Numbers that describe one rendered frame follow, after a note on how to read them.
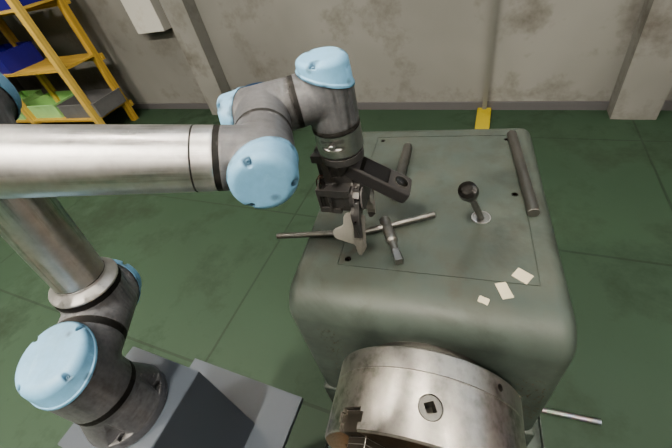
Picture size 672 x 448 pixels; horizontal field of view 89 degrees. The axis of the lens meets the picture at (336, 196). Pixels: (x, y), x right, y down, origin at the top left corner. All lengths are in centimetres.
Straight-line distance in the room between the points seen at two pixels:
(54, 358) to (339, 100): 60
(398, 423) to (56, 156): 51
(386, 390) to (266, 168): 38
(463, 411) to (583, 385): 147
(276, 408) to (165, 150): 89
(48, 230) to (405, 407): 59
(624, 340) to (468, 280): 160
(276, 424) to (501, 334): 71
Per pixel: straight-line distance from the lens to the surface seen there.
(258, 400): 117
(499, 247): 70
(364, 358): 63
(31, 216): 68
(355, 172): 56
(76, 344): 73
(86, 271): 75
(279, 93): 48
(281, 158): 35
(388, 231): 68
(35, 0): 524
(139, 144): 39
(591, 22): 349
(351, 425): 61
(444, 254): 67
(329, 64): 47
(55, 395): 74
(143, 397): 83
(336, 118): 49
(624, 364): 213
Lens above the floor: 178
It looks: 40 degrees down
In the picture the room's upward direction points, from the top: 14 degrees counter-clockwise
